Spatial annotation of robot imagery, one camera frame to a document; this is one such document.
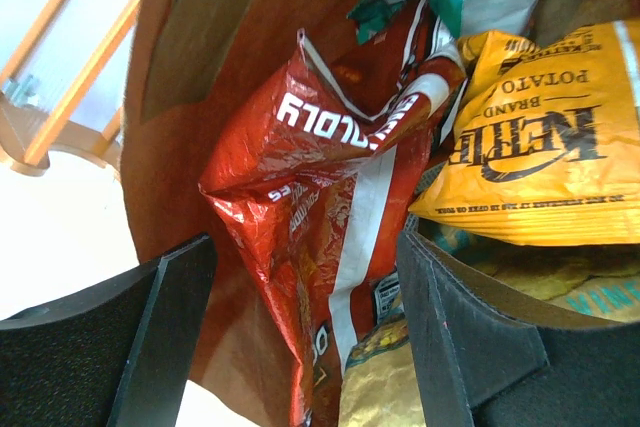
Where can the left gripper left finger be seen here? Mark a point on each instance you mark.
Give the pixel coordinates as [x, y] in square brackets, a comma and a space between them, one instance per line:
[114, 354]

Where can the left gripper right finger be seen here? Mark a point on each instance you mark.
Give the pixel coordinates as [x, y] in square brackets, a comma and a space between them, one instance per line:
[486, 354]

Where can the red doritos chip bag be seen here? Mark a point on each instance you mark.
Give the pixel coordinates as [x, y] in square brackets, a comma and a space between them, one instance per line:
[313, 176]

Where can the red brown paper bag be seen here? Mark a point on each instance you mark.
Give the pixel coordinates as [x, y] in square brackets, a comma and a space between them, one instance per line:
[194, 64]

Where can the gold foil snack bag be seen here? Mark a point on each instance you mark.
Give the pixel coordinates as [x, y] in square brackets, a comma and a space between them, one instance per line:
[379, 384]

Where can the yellow kettle chips bag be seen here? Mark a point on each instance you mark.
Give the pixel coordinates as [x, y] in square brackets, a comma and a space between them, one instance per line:
[546, 144]

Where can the wooden shelf rack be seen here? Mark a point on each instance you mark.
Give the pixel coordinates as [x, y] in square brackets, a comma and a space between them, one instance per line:
[64, 65]

